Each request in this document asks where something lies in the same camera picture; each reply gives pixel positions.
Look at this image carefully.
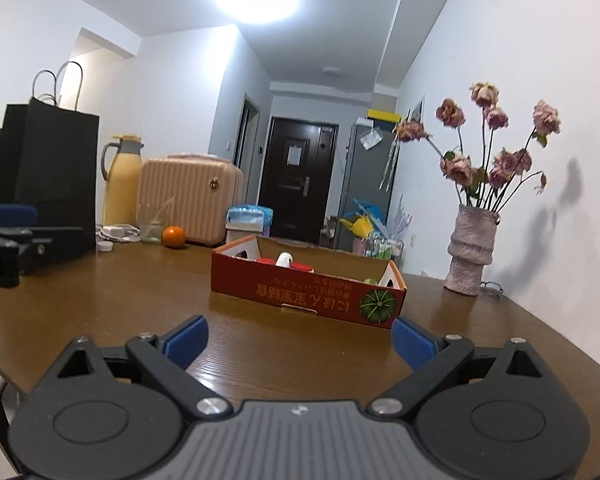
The black paper bag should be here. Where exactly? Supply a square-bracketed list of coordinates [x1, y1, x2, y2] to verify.
[0, 61, 99, 254]

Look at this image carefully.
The small white round lid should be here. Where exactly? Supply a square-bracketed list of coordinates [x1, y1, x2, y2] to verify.
[97, 240, 114, 252]

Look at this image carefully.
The orange fruit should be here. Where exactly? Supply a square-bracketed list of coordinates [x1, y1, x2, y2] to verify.
[161, 226, 186, 248]

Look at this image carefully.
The pink textured vase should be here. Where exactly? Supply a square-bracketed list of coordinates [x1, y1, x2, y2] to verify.
[444, 205, 500, 297]

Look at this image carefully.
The yellow thermos jug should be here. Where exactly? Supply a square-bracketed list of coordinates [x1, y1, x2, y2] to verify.
[100, 134, 144, 226]

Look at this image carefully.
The clear glass jar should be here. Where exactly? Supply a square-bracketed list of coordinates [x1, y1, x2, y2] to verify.
[136, 197, 174, 244]

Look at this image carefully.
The orange red cardboard box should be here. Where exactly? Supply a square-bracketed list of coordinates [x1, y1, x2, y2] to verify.
[211, 235, 407, 328]

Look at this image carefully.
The yellow blue bag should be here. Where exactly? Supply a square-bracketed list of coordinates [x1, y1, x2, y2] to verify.
[338, 198, 388, 240]

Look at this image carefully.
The red white lint brush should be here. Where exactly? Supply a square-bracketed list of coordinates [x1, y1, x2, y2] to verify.
[257, 258, 314, 273]

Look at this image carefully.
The blue tissue pack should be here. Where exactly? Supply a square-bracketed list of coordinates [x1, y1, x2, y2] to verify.
[225, 204, 273, 236]

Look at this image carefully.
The pink ribbed suitcase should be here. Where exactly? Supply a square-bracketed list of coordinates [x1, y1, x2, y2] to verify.
[136, 154, 244, 246]

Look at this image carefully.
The grey refrigerator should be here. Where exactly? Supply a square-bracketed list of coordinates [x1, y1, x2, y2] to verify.
[337, 119, 394, 222]

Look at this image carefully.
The dried pink rose bouquet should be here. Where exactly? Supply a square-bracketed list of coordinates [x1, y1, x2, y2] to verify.
[393, 81, 562, 216]

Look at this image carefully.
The dark brown door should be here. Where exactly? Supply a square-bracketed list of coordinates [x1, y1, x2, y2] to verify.
[258, 117, 338, 244]

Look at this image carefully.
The yellow box on fridge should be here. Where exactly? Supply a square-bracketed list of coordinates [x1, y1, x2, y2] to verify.
[367, 108, 401, 124]

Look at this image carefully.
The wire storage rack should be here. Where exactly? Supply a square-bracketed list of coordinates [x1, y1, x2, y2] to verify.
[365, 236, 404, 262]

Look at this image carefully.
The white charger cable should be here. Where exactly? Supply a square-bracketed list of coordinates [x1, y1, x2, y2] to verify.
[96, 223, 143, 244]

